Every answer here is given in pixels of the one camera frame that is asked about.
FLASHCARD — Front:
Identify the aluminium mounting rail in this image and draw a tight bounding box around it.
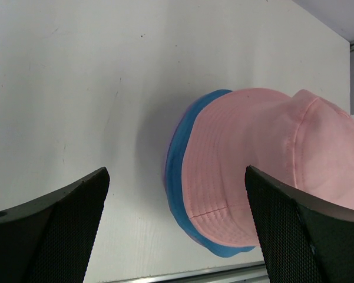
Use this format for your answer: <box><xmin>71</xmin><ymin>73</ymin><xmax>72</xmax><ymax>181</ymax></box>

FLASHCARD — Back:
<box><xmin>111</xmin><ymin>261</ymin><xmax>269</xmax><ymax>283</ymax></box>

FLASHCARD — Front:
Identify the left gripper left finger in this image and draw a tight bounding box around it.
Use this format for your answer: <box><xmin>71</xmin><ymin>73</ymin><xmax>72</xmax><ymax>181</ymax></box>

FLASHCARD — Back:
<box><xmin>0</xmin><ymin>167</ymin><xmax>110</xmax><ymax>282</ymax></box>

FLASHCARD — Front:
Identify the purple bucket hat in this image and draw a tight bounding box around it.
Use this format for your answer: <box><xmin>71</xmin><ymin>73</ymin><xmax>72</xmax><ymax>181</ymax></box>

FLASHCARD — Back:
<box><xmin>163</xmin><ymin>105</ymin><xmax>209</xmax><ymax>247</ymax></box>

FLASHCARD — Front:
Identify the blue bucket hat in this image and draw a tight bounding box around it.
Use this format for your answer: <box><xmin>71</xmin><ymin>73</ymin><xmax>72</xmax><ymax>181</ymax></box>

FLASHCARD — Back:
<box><xmin>163</xmin><ymin>89</ymin><xmax>255</xmax><ymax>258</ymax></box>

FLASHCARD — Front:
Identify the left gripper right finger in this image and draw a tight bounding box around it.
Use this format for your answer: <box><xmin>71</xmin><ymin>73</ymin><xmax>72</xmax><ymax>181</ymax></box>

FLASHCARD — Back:
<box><xmin>245</xmin><ymin>166</ymin><xmax>354</xmax><ymax>282</ymax></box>

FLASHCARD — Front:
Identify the pink bucket hat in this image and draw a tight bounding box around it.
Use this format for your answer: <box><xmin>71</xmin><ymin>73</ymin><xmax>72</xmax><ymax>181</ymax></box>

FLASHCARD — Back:
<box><xmin>181</xmin><ymin>88</ymin><xmax>354</xmax><ymax>247</ymax></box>

